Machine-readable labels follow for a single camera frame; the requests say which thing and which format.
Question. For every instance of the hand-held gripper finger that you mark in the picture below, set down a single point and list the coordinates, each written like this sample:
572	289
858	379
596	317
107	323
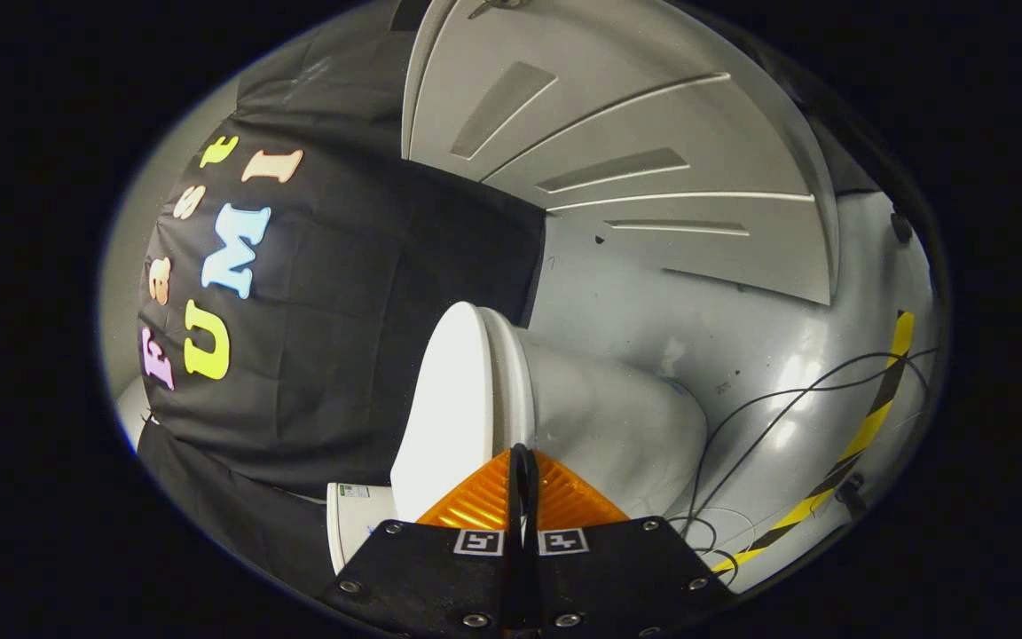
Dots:
516	488
531	488

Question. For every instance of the black backdrop cloth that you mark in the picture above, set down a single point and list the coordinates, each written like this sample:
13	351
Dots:
334	355

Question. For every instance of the white panelled door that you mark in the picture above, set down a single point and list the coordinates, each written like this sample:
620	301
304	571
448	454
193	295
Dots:
635	124

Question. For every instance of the white toilet lid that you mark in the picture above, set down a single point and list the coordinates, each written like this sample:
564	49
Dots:
449	399

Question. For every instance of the small black floor fixture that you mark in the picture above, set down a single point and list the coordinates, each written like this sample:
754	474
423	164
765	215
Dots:
850	493
901	227

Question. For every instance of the yellow black striped tape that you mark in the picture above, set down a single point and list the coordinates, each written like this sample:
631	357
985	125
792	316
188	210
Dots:
866	426

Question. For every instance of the white toilet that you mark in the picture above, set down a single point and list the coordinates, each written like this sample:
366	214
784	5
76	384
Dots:
600	417

